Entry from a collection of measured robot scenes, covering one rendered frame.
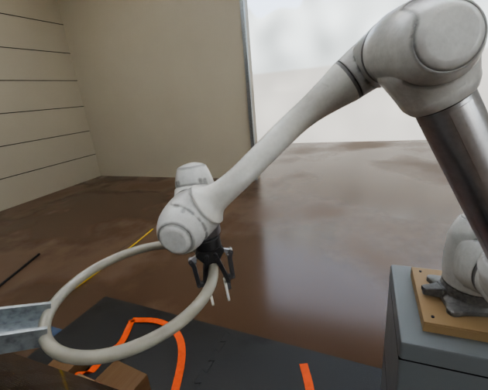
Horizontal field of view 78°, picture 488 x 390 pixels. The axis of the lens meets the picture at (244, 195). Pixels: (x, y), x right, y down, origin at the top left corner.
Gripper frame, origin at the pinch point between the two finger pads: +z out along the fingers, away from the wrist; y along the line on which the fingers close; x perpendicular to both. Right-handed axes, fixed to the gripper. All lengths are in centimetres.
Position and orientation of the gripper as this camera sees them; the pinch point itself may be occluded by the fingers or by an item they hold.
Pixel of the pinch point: (218, 292)
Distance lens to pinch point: 98.2
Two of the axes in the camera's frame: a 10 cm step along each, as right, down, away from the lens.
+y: -9.6, 2.2, -1.6
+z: 1.5, 9.2, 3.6
